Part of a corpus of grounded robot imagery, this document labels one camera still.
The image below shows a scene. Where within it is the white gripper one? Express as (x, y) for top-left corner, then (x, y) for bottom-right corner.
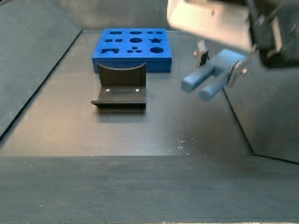
(167, 0), (258, 88)

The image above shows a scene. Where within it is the light blue square-circle object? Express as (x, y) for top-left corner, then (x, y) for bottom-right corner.
(182, 49), (247, 101)

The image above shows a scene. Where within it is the black curved fixture stand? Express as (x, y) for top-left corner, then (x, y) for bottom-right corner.
(91, 63), (146, 109)

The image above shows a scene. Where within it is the blue foam shape-sorter block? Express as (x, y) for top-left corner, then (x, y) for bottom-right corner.
(91, 28), (172, 73)

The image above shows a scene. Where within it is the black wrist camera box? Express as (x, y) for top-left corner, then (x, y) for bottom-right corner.
(246, 0), (299, 68)

